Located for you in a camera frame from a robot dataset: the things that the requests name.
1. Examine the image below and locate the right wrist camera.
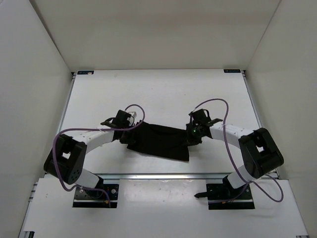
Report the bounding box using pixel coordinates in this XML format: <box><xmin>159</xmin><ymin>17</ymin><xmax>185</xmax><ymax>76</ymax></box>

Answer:
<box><xmin>189</xmin><ymin>111</ymin><xmax>196</xmax><ymax>120</ymax></box>

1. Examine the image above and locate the blue label sticker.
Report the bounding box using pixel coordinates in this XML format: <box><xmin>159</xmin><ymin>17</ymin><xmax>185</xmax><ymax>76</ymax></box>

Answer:
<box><xmin>77</xmin><ymin>70</ymin><xmax>94</xmax><ymax>75</ymax></box>
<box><xmin>223</xmin><ymin>69</ymin><xmax>241</xmax><ymax>73</ymax></box>

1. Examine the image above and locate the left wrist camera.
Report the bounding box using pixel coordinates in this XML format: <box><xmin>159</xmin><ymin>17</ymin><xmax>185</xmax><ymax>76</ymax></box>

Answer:
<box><xmin>128</xmin><ymin>111</ymin><xmax>137</xmax><ymax>123</ymax></box>

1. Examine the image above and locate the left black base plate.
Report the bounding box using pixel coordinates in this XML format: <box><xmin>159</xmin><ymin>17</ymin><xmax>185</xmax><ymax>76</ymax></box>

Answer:
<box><xmin>72</xmin><ymin>180</ymin><xmax>119</xmax><ymax>209</ymax></box>

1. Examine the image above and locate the left blue label sticker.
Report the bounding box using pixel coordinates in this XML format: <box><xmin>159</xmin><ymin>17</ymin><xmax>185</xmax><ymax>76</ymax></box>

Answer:
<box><xmin>77</xmin><ymin>70</ymin><xmax>94</xmax><ymax>75</ymax></box>

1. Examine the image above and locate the right blue label sticker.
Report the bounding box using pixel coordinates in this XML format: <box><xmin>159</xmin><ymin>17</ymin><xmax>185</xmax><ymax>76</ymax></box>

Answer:
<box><xmin>223</xmin><ymin>69</ymin><xmax>241</xmax><ymax>73</ymax></box>

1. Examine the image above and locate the black skirt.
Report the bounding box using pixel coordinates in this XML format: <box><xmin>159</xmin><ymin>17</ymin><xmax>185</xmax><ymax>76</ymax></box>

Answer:
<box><xmin>127</xmin><ymin>122</ymin><xmax>189</xmax><ymax>162</ymax></box>

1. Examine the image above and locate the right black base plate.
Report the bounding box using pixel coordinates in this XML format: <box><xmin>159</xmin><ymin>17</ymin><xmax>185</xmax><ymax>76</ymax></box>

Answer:
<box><xmin>194</xmin><ymin>177</ymin><xmax>255</xmax><ymax>210</ymax></box>

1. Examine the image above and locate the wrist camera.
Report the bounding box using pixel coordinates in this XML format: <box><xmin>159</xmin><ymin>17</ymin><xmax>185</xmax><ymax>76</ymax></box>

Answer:
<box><xmin>189</xmin><ymin>111</ymin><xmax>196</xmax><ymax>120</ymax></box>
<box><xmin>128</xmin><ymin>111</ymin><xmax>137</xmax><ymax>123</ymax></box>

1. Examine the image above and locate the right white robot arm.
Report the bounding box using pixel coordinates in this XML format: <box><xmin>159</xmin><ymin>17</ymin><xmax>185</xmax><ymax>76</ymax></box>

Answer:
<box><xmin>186</xmin><ymin>109</ymin><xmax>284</xmax><ymax>199</ymax></box>

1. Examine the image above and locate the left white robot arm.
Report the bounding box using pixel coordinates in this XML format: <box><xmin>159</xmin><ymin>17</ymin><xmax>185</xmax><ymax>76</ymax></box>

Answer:
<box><xmin>55</xmin><ymin>110</ymin><xmax>137</xmax><ymax>197</ymax></box>

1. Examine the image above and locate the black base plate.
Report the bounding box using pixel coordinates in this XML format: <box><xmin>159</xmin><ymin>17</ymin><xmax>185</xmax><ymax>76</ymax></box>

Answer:
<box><xmin>72</xmin><ymin>180</ymin><xmax>119</xmax><ymax>209</ymax></box>
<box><xmin>194</xmin><ymin>177</ymin><xmax>255</xmax><ymax>210</ymax></box>

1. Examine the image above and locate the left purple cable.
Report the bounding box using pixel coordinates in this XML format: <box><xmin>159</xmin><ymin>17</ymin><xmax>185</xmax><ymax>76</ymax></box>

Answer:
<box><xmin>53</xmin><ymin>103</ymin><xmax>146</xmax><ymax>192</ymax></box>

